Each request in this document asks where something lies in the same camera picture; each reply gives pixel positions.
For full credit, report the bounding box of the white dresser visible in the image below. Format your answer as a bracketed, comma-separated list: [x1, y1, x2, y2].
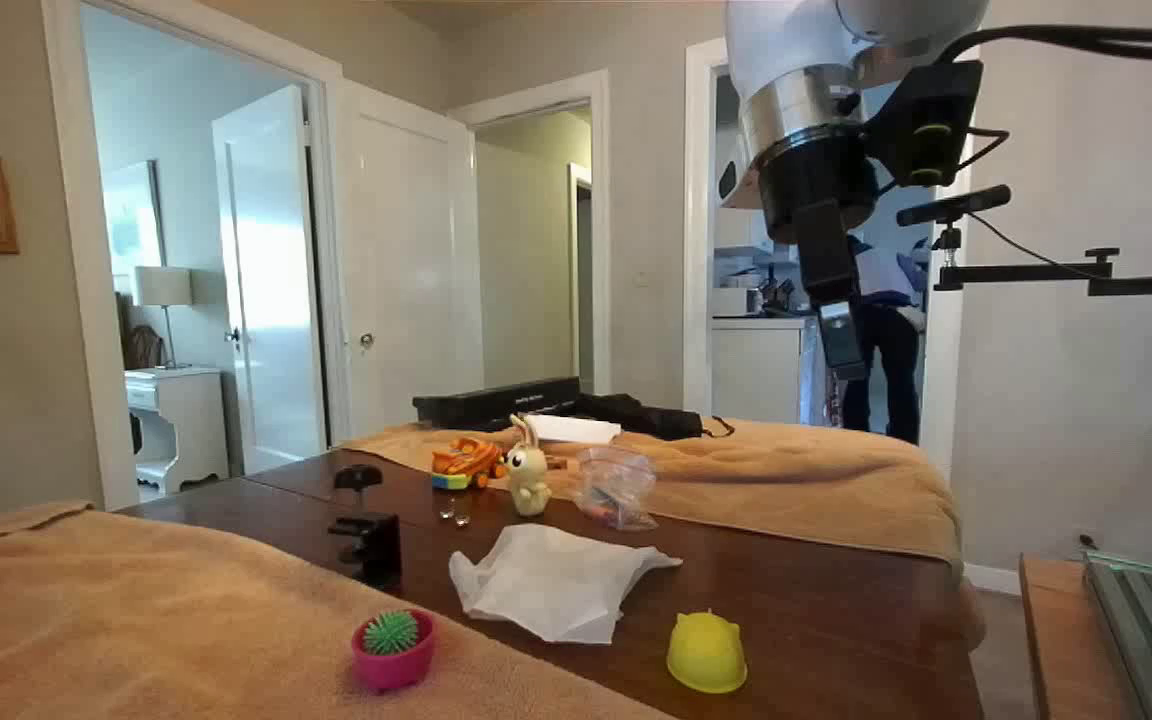
[125, 362, 233, 503]

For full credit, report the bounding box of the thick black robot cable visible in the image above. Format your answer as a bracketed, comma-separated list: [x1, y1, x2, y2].
[933, 18, 1152, 71]

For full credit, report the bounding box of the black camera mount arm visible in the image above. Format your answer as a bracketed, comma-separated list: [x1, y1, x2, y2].
[933, 223, 1152, 298]

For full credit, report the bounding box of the white crumpled cloth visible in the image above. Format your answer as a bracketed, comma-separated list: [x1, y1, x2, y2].
[444, 520, 682, 649]

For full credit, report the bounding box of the tan terry towel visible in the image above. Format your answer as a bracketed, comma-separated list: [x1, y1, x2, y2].
[0, 495, 671, 720]
[339, 417, 967, 564]

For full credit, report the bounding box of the green spiky ball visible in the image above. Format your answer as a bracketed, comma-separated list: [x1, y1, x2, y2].
[360, 608, 422, 657]

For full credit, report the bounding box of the pink bowl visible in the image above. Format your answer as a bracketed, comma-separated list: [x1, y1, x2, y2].
[346, 608, 440, 695]

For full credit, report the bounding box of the small wooden side table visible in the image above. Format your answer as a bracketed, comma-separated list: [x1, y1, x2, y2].
[1017, 552, 1141, 720]

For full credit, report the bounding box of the white shade lamp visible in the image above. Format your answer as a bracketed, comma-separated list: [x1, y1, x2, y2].
[132, 258, 199, 373]

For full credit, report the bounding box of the yellow bunny figure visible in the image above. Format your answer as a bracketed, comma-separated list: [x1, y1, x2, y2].
[502, 411, 554, 520]

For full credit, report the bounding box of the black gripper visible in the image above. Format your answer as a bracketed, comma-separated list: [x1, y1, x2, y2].
[751, 120, 880, 384]

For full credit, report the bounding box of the person in blue shirt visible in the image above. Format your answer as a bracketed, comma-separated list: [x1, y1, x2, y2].
[840, 185, 937, 447]

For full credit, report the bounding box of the white panel door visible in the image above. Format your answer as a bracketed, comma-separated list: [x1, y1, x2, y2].
[332, 75, 486, 444]
[208, 83, 328, 476]

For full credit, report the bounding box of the clear plastic bag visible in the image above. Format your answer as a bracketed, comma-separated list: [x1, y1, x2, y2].
[573, 444, 663, 537]

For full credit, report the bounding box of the black stereo camera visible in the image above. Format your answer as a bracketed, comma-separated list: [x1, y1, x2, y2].
[890, 179, 1017, 230]

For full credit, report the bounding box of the white paper box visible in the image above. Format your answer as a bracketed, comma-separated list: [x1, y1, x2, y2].
[518, 411, 626, 447]

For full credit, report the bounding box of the framed wall mirror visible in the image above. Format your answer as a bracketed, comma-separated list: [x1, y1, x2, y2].
[100, 156, 168, 308]

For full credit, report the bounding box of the long black case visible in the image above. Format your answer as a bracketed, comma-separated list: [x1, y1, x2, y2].
[406, 375, 589, 432]

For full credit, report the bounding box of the yellow silicone bowl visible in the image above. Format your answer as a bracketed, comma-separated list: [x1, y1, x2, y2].
[663, 608, 751, 699]

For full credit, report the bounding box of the black fabric bag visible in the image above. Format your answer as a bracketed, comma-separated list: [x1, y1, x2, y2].
[560, 393, 735, 444]

